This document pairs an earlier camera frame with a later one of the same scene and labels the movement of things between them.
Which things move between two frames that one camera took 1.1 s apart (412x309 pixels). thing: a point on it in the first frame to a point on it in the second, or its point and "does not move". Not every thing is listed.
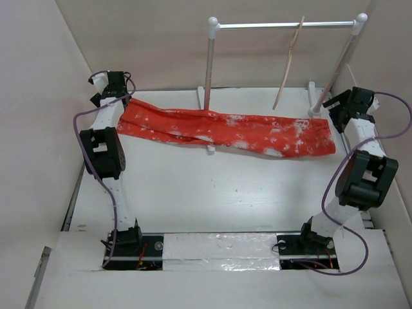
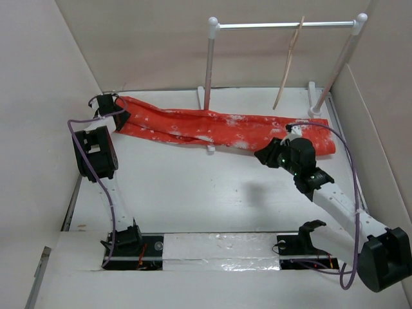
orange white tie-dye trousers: (275, 136) does not move
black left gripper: (95, 98) to (123, 117)
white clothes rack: (214, 26) does not move
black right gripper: (343, 98) to (266, 154)
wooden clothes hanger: (297, 34) does not move
